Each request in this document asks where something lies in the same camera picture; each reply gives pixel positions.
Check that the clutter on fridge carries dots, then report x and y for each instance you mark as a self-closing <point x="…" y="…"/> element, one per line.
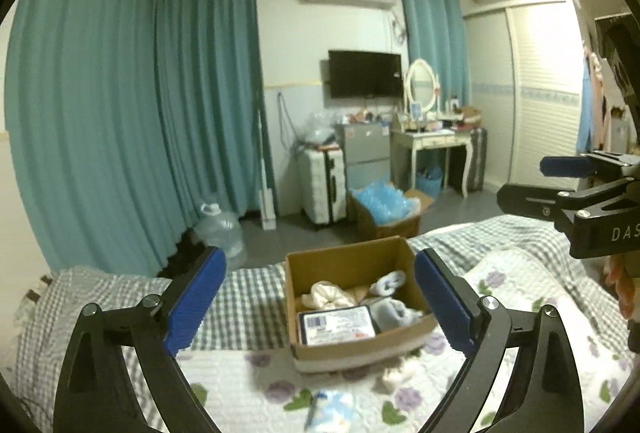
<point x="367" y="117"/>

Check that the cream plush toy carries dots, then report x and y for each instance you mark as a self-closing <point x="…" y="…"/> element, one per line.
<point x="327" y="295"/>

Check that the small grey fridge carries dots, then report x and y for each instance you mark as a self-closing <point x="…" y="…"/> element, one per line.
<point x="365" y="153"/>

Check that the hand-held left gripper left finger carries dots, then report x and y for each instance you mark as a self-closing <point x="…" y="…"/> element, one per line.
<point x="195" y="303"/>

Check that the blue and white packet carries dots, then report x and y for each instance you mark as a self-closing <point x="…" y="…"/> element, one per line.
<point x="330" y="410"/>

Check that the person's right hand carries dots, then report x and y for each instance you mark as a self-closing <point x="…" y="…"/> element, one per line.
<point x="620" y="285"/>

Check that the light blue hanging garment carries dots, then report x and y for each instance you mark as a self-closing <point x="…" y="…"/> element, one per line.
<point x="586" y="108"/>

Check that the blue basket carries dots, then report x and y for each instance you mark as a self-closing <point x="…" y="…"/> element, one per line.
<point x="430" y="183"/>

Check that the large clear water jug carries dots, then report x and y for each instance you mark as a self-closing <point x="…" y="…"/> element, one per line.
<point x="220" y="233"/>

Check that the pink hanging garment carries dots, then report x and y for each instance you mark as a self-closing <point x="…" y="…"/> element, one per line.
<point x="605" y="103"/>

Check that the light blue fluffy sock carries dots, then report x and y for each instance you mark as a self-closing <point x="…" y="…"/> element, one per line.
<point x="395" y="313"/>
<point x="390" y="283"/>

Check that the cardboard box of bottles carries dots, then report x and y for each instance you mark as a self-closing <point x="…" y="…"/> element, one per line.
<point x="390" y="225"/>

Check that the wide teal curtain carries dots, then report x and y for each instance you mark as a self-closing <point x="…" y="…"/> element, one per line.
<point x="85" y="113"/>

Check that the small white fluffy sock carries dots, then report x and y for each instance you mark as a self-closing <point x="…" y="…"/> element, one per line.
<point x="400" y="375"/>

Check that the white floral quilt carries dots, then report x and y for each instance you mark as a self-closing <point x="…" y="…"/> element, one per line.
<point x="525" y="293"/>

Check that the teal corner curtain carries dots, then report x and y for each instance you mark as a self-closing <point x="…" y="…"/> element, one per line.
<point x="210" y="88"/>

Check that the clear plastic bags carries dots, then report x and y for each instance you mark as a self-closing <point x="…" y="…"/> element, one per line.
<point x="320" y="128"/>

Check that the white wardrobe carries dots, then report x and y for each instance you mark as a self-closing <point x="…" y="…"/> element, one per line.
<point x="540" y="93"/>

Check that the white oval mirror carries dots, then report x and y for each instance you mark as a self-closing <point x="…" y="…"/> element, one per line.
<point x="420" y="85"/>

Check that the small brown box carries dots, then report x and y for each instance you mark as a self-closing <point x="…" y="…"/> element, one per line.
<point x="472" y="115"/>

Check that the black wall television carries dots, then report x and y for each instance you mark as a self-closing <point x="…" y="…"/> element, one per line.
<point x="365" y="74"/>

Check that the white suitcase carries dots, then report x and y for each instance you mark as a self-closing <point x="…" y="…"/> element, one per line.
<point x="322" y="183"/>

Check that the dark packet with white label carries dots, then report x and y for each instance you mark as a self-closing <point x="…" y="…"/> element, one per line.
<point x="336" y="324"/>

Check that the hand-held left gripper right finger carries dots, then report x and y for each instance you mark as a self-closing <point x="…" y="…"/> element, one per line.
<point x="445" y="303"/>

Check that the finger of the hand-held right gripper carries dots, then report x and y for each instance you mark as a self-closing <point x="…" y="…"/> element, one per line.
<point x="525" y="202"/>
<point x="565" y="166"/>

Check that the white dressing table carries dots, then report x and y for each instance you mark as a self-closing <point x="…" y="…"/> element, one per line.
<point x="430" y="140"/>

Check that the grey suitcase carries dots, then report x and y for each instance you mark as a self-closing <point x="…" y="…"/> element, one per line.
<point x="477" y="158"/>

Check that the pile of blue plastic bottles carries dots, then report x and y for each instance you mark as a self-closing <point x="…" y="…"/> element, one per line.
<point x="382" y="203"/>

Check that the narrow teal curtain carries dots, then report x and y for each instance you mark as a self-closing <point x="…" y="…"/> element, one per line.
<point x="435" y="38"/>

